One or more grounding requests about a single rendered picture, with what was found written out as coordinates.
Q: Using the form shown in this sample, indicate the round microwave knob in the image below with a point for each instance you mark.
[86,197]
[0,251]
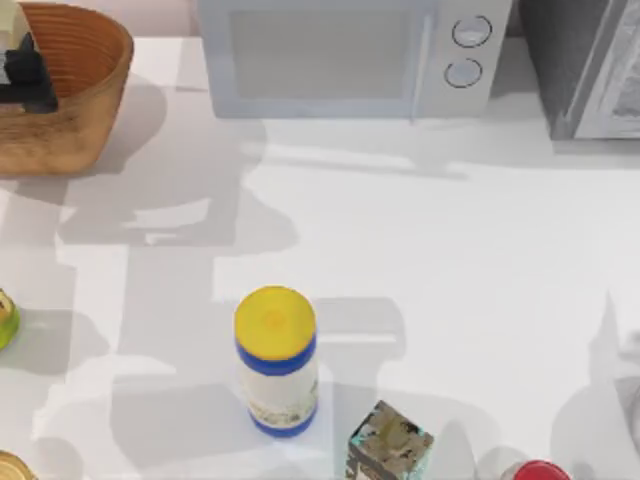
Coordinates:
[463,73]
[472,31]

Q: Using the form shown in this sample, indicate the pale microwave oven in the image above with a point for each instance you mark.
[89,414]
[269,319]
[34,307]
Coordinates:
[495,75]

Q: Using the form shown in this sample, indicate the yellow-capped blue white bottle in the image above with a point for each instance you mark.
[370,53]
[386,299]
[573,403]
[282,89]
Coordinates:
[277,360]

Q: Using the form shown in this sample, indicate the microwave oven door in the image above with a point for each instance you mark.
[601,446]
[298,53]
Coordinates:
[320,55]

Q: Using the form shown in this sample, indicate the red-lidded container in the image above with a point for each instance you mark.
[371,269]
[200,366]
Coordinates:
[537,472]

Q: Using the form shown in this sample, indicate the brown wooden basket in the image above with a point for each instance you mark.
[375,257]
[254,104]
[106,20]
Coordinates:
[95,85]

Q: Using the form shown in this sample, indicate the teal and grey carton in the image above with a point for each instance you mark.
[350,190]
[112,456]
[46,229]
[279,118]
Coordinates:
[390,445]

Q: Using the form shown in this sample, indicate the green and yellow object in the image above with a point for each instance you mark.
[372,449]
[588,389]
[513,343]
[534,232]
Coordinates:
[7,320]

